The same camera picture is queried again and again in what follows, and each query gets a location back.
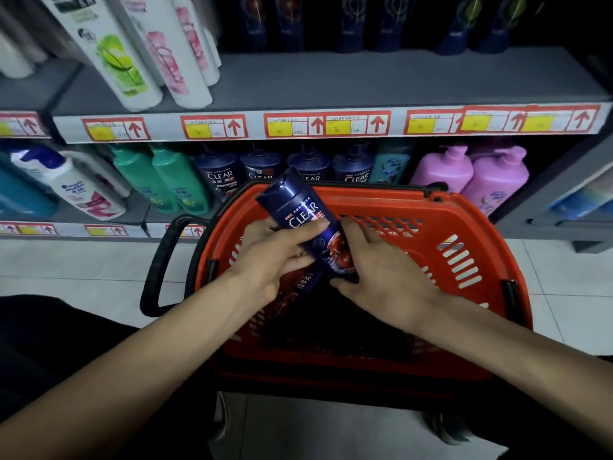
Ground navy round bottle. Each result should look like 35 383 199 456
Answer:
287 147 331 181
331 144 375 183
239 148 284 181
193 148 243 202

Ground small teal bottle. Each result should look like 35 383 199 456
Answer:
368 141 412 185

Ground beige bottle white base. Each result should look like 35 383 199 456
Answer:
0 31 34 80
9 13 49 63

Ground person's black trousers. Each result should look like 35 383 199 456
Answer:
0 294 613 460

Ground white blue tube bottle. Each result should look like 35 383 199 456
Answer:
548 167 613 221

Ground person's left grey shoe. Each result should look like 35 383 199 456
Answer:
210 392 233 441

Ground person's right hand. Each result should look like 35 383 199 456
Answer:
329 217 445 336

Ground green bottle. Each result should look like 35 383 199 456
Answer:
149 143 213 216
109 144 182 214

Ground person's right forearm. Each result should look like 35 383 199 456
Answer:
414 294 613 451

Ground grey metal store shelving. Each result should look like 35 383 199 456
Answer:
0 103 602 238

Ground grey end rack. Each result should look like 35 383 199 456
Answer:
493 128 613 254

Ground white green-label shampoo bottle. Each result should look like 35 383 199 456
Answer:
37 0 163 113

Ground white pink-label shampoo bottle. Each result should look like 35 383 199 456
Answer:
191 0 223 68
107 0 214 110
167 0 221 87

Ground grey store shelf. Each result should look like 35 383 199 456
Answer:
0 0 613 243

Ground person's left forearm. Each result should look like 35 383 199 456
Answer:
0 272 264 460

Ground white pump bottle blue cap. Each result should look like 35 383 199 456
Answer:
9 147 128 222

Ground person's right grey shoe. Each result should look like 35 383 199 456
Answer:
423 411 473 445

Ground dark red-label shampoo bottle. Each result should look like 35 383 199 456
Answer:
255 167 358 276

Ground orange shopping basket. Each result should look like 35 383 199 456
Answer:
139 180 533 394

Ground navy red Clear bottle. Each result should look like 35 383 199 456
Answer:
266 268 326 326

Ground person's grey shoe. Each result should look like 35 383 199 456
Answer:
210 392 233 441
423 411 473 445

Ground person's left hand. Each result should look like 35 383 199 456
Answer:
225 216 332 313

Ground purple pump bottle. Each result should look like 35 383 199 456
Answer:
410 146 475 193
460 146 530 217

